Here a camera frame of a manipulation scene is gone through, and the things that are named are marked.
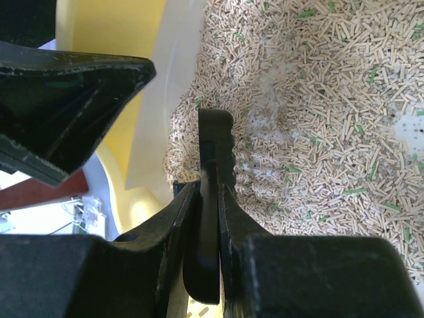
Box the red waste basket with liner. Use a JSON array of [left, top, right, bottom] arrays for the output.
[[1, 170, 89, 212]]

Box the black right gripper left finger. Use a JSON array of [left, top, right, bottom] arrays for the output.
[[1, 184, 196, 317]]

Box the black litter scoop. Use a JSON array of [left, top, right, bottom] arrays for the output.
[[183, 109, 236, 304]]

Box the yellow litter box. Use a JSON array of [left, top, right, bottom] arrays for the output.
[[56, 1, 423, 281]]

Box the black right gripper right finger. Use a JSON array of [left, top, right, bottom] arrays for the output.
[[218, 185, 423, 317]]

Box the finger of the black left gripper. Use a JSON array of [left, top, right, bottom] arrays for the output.
[[1, 42, 156, 187]]

